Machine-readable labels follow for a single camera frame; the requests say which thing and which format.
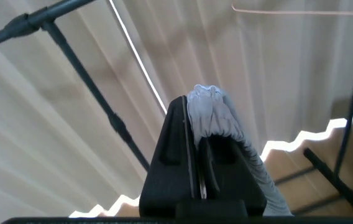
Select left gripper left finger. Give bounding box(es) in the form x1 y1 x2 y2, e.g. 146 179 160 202
139 95 198 218

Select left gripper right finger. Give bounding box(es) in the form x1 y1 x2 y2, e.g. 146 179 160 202
196 135 267 217

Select pale grey shorts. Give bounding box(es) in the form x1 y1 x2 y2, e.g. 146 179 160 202
186 83 293 217

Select black clothes rack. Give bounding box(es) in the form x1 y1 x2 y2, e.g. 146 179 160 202
0 0 353 217

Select pink clothes hanger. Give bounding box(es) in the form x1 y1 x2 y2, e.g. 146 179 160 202
231 2 353 16

